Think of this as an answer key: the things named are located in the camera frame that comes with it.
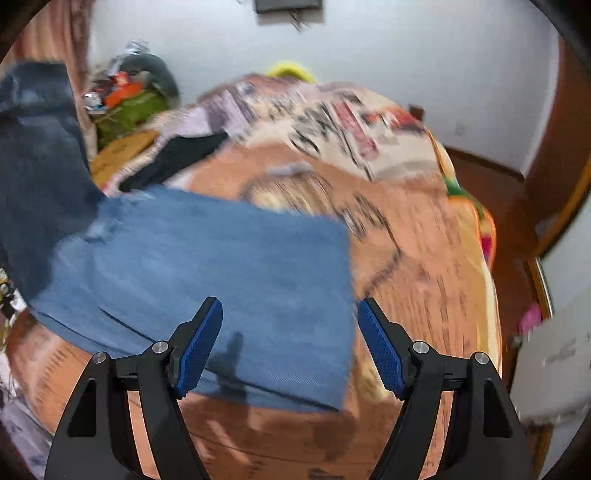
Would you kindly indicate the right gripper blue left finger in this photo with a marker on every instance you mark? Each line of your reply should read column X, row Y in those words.
column 94, row 439

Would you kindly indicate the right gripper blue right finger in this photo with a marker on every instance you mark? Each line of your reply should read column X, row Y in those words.
column 485, row 439

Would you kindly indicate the blue denim jeans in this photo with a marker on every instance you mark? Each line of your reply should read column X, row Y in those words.
column 116, row 274

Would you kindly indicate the pink slipper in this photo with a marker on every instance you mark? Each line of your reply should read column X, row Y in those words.
column 531, row 319

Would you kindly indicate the newspaper print bed cover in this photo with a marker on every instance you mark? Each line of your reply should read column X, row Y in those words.
column 419, row 246

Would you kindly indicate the wooden wardrobe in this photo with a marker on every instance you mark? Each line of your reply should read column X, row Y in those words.
column 558, row 181

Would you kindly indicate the wooden lap desk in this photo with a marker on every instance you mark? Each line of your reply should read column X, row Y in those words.
column 119, row 152

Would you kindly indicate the black folded garment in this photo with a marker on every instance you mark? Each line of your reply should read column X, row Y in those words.
column 176, row 155

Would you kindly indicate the orange box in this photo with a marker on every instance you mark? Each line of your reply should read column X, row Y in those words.
column 122, row 93

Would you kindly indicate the grey plush pillow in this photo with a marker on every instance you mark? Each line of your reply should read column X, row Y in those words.
column 150, row 70

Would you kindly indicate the pink striped curtain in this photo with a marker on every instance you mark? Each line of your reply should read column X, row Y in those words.
column 60, row 32

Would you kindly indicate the yellow foam tube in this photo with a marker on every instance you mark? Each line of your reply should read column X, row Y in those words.
column 290, row 70

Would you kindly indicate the small black wall screen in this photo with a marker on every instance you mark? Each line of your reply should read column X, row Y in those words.
column 267, row 6

